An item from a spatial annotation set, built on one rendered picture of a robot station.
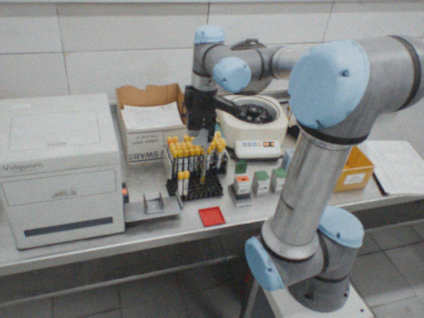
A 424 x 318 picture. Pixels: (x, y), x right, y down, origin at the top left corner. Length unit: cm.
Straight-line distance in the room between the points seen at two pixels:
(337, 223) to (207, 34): 52
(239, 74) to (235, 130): 53
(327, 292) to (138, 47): 105
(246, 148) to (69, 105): 62
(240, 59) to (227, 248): 118
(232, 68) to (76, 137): 41
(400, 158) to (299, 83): 110
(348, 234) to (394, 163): 77
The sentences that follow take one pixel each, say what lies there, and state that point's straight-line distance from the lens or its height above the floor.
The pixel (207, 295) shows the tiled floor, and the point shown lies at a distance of 209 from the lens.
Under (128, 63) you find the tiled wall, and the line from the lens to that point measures 157.
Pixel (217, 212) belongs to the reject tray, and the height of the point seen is 88.
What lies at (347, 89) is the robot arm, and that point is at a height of 152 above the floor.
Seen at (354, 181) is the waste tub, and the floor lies 92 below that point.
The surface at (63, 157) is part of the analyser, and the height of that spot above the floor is 117.
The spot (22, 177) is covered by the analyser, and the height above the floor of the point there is 112.
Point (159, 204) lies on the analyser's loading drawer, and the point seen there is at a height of 91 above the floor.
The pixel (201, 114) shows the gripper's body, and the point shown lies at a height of 119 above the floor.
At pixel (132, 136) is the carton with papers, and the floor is 99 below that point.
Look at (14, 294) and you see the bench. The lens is 186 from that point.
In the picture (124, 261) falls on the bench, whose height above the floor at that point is 27.
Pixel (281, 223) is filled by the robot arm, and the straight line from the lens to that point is 77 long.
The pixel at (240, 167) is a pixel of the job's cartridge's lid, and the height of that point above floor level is 97.
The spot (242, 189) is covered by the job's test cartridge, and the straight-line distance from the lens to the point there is 124.
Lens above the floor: 176
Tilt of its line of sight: 39 degrees down
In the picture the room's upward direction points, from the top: 7 degrees clockwise
